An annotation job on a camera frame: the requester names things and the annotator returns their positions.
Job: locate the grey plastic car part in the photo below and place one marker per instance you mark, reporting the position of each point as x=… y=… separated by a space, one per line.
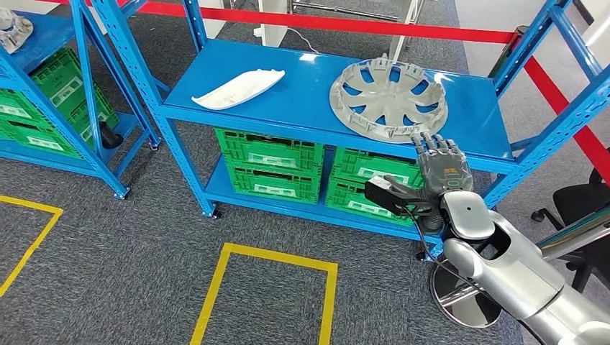
x=14 y=28

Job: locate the black office chair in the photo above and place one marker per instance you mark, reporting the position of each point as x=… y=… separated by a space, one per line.
x=576 y=200

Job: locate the white desk leg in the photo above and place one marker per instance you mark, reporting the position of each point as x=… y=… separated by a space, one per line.
x=271 y=28
x=217 y=19
x=398 y=47

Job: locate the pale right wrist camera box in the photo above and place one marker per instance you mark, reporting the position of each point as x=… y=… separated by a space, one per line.
x=376 y=195

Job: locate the blue metal shelf rack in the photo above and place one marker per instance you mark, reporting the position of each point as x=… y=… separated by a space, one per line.
x=295 y=85
x=43 y=35

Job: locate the grey metal crossbar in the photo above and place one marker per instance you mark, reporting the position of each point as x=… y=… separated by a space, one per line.
x=343 y=10

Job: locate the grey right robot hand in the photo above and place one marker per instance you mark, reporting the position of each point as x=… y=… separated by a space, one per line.
x=443 y=166

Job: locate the red barrier belt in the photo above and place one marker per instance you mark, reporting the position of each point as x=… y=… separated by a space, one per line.
x=548 y=90

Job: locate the grey plastic wheel hubcap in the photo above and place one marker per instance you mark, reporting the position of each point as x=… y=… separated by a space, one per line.
x=388 y=97

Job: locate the yellow floor tape square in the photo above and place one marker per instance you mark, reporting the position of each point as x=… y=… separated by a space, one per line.
x=281 y=258
x=28 y=204

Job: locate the dark barrier post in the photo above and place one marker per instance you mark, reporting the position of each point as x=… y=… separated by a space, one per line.
x=507 y=52

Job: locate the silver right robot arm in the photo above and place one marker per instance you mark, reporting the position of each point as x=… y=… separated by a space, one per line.
x=514 y=276

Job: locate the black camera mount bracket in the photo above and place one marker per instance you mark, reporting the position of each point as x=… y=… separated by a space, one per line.
x=410 y=204

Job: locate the white curved plastic part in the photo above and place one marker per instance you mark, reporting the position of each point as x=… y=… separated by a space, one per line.
x=233 y=90

